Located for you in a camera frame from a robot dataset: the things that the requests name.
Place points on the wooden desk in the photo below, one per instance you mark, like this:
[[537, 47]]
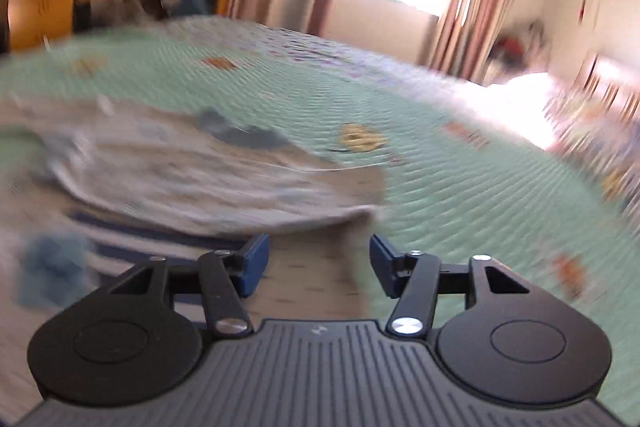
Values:
[[45, 12]]

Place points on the blue bundle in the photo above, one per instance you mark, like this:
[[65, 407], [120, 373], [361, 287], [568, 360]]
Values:
[[187, 2]]

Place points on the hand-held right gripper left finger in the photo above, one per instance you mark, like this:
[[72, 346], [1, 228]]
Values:
[[255, 265]]

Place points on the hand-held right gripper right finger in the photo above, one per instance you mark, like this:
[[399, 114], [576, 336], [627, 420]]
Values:
[[382, 265]]

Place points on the wooden headboard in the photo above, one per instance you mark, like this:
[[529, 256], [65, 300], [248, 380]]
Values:
[[612, 72]]

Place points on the pile of bags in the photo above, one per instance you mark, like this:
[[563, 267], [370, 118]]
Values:
[[520, 47]]

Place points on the white star-print shirt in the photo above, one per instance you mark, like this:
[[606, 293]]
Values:
[[200, 182]]

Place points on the green quilted bedspread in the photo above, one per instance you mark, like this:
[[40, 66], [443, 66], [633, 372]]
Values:
[[450, 167]]

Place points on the floral folded quilt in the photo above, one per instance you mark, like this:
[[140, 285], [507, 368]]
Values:
[[575, 127]]

